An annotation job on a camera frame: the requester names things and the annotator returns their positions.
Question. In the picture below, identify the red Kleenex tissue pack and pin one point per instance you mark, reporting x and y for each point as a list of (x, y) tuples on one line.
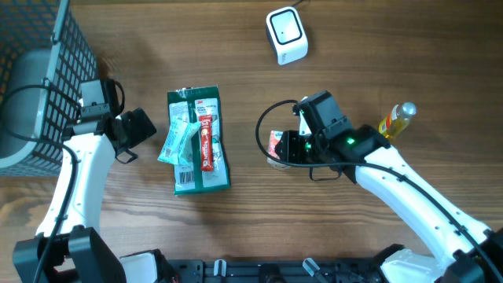
[(274, 138)]

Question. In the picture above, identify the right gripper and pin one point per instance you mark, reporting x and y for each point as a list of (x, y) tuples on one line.
[(290, 153)]

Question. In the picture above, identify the white barcode scanner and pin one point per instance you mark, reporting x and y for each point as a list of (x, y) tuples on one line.
[(286, 35)]

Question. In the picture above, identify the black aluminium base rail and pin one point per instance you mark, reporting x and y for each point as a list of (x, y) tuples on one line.
[(275, 271)]

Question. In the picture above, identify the light green snack pouch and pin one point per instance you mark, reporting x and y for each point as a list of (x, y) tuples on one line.
[(176, 148)]

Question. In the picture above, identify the red Nescafe coffee stick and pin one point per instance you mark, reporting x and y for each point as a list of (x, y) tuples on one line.
[(206, 143)]

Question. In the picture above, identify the grey plastic mesh basket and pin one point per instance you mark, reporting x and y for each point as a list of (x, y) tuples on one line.
[(44, 59)]

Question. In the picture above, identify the green 3M gloves package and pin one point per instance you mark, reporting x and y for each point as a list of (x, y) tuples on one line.
[(189, 104)]

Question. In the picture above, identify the yellow liquid bottle silver cap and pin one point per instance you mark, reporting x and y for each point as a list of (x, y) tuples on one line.
[(397, 120)]

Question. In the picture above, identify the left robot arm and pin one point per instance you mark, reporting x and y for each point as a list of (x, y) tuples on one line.
[(67, 246)]

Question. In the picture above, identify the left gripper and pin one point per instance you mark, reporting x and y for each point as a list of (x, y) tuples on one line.
[(141, 126)]

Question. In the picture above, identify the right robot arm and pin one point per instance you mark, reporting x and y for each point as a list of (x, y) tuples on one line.
[(462, 248)]

